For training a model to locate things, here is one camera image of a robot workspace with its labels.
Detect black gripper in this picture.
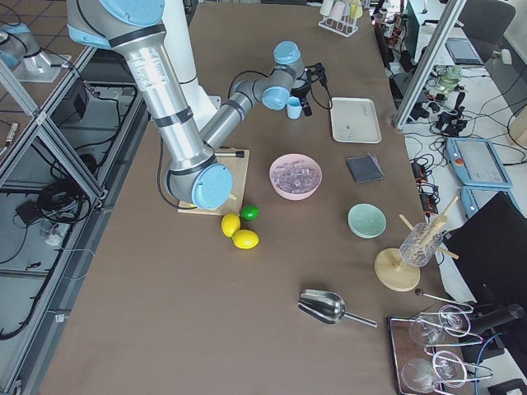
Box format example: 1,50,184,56
291,77,312,117

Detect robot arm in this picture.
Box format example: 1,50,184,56
1,23,62,83
67,1,305,210

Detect light blue plastic cup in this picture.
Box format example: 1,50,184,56
287,96,302,119

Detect pile of ice cubes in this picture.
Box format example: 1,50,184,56
271,157,321,196

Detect wooden cup tree stand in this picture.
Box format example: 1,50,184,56
374,196,459,291

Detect steel ice scoop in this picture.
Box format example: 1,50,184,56
297,289,378,328

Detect cream rabbit tray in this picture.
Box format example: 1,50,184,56
330,97,382,144

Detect pink bowl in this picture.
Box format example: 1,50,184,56
268,153,322,201

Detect steel muddler black tip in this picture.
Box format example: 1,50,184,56
215,150,245,158

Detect grey folded cloth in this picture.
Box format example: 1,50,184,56
346,153,385,183

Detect wooden cutting board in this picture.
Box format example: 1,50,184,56
178,148,250,216

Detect green lime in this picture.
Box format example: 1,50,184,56
240,205,260,221

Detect mint green bowl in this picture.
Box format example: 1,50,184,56
347,203,387,239

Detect whole yellow lemon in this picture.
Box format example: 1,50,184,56
221,212,241,238

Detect blue teach pendant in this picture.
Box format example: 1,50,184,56
445,137,513,189
460,186,515,219

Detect textured glass on stand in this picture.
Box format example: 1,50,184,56
399,222,443,267

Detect wine glass rack tray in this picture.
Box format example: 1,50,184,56
387,304,493,394

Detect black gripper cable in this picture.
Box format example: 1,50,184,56
306,73,333,110

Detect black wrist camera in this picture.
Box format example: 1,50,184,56
305,63,328,88

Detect white wire cup rack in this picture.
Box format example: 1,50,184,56
318,0,363,38

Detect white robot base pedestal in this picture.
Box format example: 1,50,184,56
162,0,217,131

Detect aluminium frame post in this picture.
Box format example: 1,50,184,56
393,0,466,132

